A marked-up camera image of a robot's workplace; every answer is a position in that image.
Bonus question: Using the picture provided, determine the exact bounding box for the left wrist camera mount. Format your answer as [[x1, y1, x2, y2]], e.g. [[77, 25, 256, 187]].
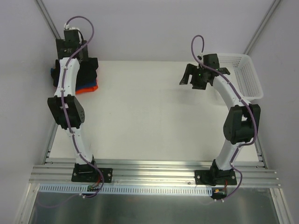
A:
[[64, 23, 84, 44]]

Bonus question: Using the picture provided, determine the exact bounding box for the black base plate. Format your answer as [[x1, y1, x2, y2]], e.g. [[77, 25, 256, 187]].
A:
[[194, 169, 237, 186], [71, 164, 113, 183]]

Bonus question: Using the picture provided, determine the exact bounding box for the folded blue t shirt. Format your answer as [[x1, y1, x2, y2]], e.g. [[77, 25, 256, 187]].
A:
[[50, 66, 97, 87]]

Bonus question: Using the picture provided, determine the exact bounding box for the white slotted cable duct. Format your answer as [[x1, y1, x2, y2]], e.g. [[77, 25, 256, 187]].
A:
[[39, 184, 212, 196]]

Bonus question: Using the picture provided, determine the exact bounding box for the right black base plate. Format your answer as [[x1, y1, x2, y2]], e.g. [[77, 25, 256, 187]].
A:
[[194, 169, 237, 186]]

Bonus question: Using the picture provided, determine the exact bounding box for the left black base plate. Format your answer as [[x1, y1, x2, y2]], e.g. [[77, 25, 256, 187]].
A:
[[71, 164, 113, 183]]

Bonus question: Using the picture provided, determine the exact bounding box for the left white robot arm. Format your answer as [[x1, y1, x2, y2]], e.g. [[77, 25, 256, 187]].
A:
[[47, 28, 98, 181]]

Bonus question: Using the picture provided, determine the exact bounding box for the folded orange t shirt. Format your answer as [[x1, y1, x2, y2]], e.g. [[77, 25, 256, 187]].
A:
[[76, 79, 98, 94]]

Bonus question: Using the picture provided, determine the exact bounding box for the white perforated plastic basket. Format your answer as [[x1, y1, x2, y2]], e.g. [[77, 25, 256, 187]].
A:
[[217, 53, 263, 101]]

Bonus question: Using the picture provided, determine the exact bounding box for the aluminium frame rail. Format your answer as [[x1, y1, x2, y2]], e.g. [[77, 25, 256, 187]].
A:
[[29, 158, 282, 188]]

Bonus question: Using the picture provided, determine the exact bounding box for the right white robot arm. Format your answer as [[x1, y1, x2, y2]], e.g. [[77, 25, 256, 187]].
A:
[[180, 54, 261, 186]]

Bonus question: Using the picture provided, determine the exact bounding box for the black t shirt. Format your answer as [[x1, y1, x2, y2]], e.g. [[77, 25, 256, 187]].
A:
[[50, 57, 99, 94]]

